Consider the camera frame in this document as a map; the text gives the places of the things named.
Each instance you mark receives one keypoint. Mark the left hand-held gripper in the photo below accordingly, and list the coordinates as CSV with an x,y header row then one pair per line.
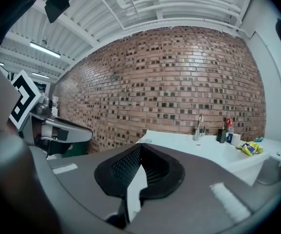
x,y
24,99

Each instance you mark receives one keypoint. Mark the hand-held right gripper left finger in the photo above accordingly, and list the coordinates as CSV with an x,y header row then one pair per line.
x,y
81,177

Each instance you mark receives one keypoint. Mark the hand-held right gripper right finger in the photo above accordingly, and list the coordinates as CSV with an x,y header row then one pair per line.
x,y
191,203

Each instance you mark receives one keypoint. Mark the person's left forearm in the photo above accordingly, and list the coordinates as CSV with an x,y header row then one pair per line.
x,y
21,184

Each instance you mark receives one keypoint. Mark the green cabinet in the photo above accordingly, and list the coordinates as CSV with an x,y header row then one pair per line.
x,y
79,149

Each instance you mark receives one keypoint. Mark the white sink counter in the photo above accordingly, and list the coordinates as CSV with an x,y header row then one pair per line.
x,y
203,147

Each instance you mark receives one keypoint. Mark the long ceiling tube light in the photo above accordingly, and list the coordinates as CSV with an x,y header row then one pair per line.
x,y
40,75
44,49

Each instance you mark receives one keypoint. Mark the black soap dispenser box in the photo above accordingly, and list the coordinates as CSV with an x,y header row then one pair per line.
x,y
221,135

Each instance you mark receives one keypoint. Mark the chrome faucet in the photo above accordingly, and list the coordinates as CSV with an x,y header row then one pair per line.
x,y
198,127

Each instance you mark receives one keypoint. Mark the white paper roll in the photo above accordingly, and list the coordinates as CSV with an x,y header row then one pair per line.
x,y
236,138

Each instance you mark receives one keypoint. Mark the yellow snack packet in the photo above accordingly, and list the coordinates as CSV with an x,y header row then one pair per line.
x,y
250,149

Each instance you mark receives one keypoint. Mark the grey waste bin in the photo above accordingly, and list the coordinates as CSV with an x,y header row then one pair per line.
x,y
269,172

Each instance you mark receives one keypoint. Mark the red-capped bottle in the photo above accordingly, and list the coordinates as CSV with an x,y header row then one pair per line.
x,y
229,127

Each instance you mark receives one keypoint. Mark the teal sponge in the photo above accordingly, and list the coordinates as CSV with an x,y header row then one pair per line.
x,y
259,139

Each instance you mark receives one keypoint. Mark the white side table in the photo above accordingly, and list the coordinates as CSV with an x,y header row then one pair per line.
x,y
280,150

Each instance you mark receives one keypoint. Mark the white ceiling pipe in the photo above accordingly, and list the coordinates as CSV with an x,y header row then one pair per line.
x,y
179,21

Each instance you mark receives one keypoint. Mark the black head-worn camera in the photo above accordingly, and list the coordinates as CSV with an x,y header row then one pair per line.
x,y
57,2

